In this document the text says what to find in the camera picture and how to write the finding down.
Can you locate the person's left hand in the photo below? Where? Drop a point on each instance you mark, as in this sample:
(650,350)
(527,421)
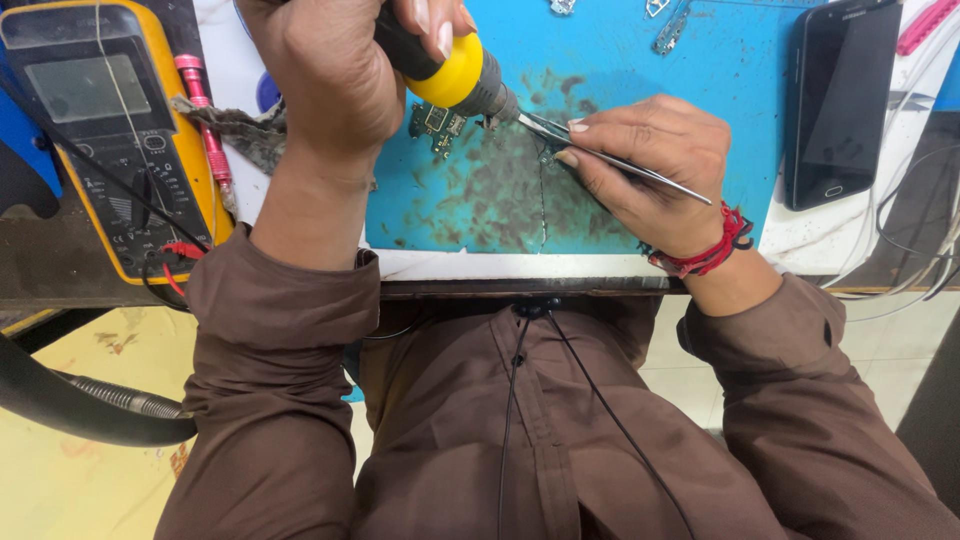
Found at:
(330,82)

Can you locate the person's right hand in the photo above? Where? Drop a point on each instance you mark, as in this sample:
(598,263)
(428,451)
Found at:
(660,165)

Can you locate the person's left fingers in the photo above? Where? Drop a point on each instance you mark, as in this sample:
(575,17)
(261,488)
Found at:
(444,34)

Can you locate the silver metal tweezers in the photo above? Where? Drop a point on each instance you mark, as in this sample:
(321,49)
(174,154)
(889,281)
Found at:
(660,178)

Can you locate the green phone circuit board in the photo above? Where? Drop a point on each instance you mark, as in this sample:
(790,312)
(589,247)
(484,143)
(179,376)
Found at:
(436,124)

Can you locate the small silver metal part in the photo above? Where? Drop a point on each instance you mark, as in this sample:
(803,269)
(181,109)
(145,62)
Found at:
(562,6)
(656,7)

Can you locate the blue stained work mat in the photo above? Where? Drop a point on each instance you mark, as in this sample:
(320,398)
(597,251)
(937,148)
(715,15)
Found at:
(480,195)

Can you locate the blue round object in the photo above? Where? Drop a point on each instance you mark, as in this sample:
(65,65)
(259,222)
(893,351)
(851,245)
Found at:
(268,94)

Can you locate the grey dirty cloth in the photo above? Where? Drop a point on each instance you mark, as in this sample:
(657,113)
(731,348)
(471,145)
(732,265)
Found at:
(247,131)

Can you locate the small charging port board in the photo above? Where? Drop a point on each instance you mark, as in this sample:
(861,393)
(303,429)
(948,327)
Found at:
(670,34)

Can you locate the pink metal screwdriver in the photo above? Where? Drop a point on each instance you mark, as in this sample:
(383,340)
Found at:
(204,120)

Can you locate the red multimeter probe lead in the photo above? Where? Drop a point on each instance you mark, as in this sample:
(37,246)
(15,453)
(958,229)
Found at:
(178,251)

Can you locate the yellow digital multimeter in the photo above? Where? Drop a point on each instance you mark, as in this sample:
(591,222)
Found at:
(112,127)

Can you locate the red thread wristband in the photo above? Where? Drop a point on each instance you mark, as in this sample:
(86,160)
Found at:
(712,251)

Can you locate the black multimeter probe lead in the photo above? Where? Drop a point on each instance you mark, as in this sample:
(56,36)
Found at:
(90,161)

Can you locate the brown shirt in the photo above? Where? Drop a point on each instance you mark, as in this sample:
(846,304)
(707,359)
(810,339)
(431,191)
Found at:
(480,427)

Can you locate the black smartphone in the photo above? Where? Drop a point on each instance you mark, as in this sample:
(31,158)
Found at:
(840,105)

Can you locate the pink plastic tool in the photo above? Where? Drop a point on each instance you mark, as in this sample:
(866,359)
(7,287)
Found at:
(926,26)

